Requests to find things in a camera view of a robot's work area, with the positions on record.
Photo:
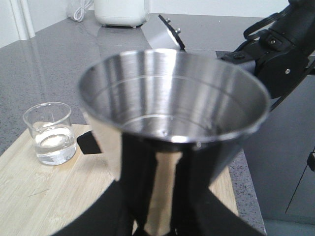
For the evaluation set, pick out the steel double jigger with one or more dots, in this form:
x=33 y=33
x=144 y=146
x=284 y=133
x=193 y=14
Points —
x=160 y=208

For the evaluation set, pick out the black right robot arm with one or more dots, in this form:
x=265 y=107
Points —
x=294 y=22

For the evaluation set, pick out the wooden cutting board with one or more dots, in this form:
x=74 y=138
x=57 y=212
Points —
x=38 y=199

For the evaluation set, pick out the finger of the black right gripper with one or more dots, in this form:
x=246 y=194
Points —
x=88 y=144

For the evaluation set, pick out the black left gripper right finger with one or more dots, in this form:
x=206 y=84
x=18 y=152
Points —
x=196 y=211

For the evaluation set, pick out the small glass beaker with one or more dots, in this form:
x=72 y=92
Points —
x=51 y=130

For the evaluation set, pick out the white appliance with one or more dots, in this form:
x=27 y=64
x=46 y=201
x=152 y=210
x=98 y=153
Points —
x=122 y=13

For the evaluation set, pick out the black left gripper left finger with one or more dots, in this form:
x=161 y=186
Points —
x=123 y=207

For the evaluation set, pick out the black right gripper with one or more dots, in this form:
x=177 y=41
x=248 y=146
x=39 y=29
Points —
x=276 y=61

